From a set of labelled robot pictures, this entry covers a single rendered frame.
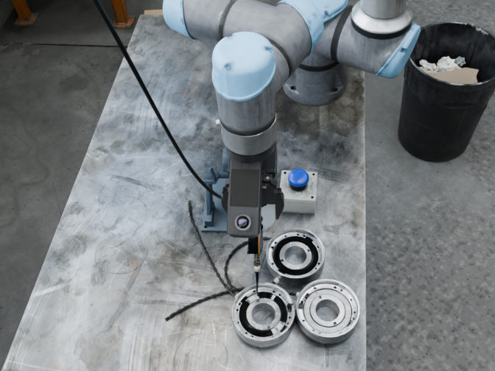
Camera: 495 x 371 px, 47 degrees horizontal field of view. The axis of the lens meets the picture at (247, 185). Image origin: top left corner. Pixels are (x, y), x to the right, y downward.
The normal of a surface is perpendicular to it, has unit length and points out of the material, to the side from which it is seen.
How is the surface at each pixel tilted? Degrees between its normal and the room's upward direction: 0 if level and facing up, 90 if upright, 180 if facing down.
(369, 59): 90
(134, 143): 0
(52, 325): 0
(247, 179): 31
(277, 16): 4
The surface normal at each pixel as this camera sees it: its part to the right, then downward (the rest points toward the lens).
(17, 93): -0.06, -0.61
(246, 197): -0.10, -0.12
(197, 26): -0.52, 0.56
